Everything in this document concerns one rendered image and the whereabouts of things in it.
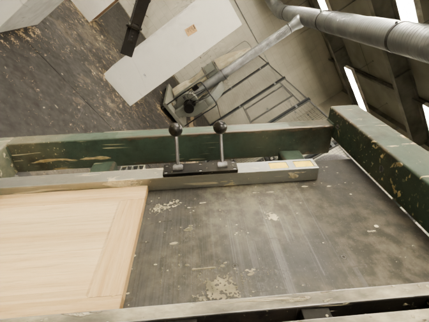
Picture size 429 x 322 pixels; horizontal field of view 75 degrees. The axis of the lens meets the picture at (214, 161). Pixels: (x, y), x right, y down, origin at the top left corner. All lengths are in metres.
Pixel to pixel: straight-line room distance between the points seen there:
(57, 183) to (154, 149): 0.32
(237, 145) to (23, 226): 0.65
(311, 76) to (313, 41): 1.06
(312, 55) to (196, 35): 5.81
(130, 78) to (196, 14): 1.31
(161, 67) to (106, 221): 3.80
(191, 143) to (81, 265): 0.53
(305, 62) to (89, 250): 9.17
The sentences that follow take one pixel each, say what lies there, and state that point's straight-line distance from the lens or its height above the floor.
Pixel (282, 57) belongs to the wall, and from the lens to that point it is 9.24.
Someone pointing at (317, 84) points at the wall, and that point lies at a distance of 9.88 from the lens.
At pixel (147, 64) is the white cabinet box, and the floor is 0.62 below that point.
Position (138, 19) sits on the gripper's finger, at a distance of 0.74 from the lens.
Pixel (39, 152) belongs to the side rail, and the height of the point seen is 0.97.
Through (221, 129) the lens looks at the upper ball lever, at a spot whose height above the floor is 1.54.
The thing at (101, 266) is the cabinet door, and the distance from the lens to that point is 0.59.
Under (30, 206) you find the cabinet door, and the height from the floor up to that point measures 1.07.
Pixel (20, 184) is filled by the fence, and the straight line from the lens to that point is 0.88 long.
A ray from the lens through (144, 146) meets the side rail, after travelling 0.98.
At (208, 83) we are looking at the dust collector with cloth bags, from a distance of 6.19.
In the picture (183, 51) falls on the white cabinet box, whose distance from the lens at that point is 4.31.
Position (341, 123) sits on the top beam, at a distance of 1.01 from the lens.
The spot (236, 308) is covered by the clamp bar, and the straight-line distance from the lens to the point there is 0.44.
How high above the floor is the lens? 1.65
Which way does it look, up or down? 13 degrees down
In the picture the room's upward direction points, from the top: 58 degrees clockwise
